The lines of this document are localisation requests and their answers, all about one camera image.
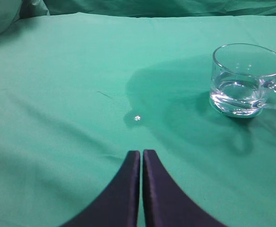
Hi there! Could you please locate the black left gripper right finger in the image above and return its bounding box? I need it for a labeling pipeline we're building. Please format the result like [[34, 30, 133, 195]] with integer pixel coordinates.
[[142, 149, 225, 227]]

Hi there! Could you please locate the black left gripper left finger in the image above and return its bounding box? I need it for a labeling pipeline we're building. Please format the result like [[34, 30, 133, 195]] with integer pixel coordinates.
[[62, 150, 140, 227]]

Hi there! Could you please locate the small water droplet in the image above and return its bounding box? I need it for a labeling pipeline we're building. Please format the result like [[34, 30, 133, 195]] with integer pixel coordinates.
[[134, 115, 141, 121]]

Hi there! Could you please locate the green cloth backdrop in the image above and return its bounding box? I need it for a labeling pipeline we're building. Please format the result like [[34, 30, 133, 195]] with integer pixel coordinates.
[[0, 13, 276, 227]]

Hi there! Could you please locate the clear glass mug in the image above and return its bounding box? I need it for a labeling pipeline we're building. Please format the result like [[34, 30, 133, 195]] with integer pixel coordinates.
[[209, 43, 276, 118]]

